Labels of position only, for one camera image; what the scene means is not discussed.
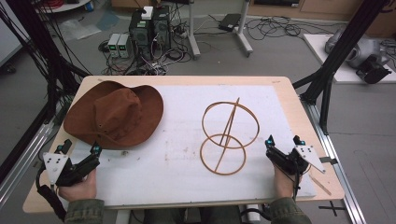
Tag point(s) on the aluminium rail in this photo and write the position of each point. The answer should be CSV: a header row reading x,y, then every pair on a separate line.
x,y
339,168
25,161

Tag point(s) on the black metal frame post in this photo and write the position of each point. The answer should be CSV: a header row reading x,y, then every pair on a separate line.
x,y
342,53
37,40

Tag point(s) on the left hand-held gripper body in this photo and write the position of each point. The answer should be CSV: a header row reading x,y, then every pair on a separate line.
x,y
56,166

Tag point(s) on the black device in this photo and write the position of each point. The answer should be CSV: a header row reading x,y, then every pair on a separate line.
x,y
373,72

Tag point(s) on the black tape cross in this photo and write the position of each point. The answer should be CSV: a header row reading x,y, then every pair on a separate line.
x,y
332,208

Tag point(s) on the person's left hand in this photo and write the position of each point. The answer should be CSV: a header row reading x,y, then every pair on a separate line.
x,y
81,190

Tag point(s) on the thin wooden stick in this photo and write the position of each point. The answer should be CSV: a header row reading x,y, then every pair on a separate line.
x,y
320,185

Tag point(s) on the white platform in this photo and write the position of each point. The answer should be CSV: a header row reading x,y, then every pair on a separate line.
x,y
320,53

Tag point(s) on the person's right hand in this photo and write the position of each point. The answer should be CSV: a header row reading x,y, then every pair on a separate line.
x,y
284,185

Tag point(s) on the white table mat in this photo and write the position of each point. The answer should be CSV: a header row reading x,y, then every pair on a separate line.
x,y
180,174

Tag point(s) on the grey rounded machine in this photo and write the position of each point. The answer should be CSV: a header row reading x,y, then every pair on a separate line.
x,y
369,49

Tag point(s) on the white stand leg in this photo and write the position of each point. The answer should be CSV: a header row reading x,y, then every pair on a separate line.
x,y
243,31
193,31

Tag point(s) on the flat black box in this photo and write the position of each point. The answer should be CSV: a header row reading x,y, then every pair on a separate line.
x,y
229,22

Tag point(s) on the white box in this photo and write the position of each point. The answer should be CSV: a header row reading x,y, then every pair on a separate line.
x,y
147,12

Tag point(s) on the person's legs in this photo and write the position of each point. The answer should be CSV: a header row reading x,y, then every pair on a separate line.
x,y
186,216

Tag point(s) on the grey power supply unit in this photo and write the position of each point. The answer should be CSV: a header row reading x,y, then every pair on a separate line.
x,y
125,45
113,45

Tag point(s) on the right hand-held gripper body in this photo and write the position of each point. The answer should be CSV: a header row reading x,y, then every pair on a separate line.
x,y
281,158

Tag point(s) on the black tape strip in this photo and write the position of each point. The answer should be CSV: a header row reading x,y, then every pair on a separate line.
x,y
328,160

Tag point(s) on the brown wide-brim hat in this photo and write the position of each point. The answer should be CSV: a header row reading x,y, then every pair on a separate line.
x,y
118,115

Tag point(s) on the black computer tower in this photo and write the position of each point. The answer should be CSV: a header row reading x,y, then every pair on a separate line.
x,y
161,28
140,34

